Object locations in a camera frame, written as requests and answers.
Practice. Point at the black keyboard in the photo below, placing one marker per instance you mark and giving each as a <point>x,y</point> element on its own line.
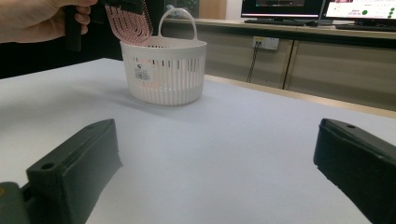
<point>274,22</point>
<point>367,28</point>

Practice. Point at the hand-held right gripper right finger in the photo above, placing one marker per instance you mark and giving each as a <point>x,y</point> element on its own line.
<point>361,168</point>

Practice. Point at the black computer mouse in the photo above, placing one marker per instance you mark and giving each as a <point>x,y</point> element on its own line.
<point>312,23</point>

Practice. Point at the pink hairbrush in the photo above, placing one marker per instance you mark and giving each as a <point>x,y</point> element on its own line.
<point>130,26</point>

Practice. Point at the white plastic basket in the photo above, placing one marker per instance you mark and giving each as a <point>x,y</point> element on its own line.
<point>174,84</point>

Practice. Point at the wooden cabinet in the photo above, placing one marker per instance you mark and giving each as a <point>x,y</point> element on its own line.
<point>342,71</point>

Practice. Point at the computer monitor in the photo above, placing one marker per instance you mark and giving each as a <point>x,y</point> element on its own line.
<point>358,9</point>
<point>280,7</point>

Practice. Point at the white wall socket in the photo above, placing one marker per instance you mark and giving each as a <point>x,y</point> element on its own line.
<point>267,43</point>

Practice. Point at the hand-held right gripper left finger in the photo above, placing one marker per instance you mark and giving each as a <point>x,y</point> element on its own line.
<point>74,174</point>

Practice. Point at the white table cover sheet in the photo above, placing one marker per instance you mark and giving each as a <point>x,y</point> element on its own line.
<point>202,155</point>

